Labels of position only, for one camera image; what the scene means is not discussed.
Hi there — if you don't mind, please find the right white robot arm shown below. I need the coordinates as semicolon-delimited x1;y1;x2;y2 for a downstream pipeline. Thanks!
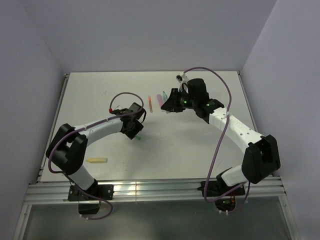
161;75;281;195

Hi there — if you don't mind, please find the green highlighter pen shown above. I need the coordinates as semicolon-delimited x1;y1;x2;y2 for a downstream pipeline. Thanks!
162;91;168;104

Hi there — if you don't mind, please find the yellow highlighter pen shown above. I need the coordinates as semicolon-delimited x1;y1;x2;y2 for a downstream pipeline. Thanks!
86;157;108;164

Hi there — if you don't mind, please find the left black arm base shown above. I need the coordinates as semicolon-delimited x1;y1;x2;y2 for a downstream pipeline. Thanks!
67;183;114;221

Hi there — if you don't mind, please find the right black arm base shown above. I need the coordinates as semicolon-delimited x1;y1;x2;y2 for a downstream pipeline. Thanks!
207;180;245;212

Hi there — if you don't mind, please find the orange thin pen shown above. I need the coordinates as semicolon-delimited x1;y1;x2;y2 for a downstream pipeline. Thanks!
147;95;153;113

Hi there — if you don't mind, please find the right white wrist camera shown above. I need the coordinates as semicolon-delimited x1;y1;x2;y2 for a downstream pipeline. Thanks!
176;72;190;92

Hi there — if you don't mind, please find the aluminium front rail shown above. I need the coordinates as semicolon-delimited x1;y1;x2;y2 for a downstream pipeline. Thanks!
23;176;286;205

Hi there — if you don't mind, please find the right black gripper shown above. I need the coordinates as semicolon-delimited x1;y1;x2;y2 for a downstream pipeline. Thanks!
161;88;198;113

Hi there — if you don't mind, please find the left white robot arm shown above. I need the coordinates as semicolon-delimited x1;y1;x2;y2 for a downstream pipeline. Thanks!
45;102;146;200

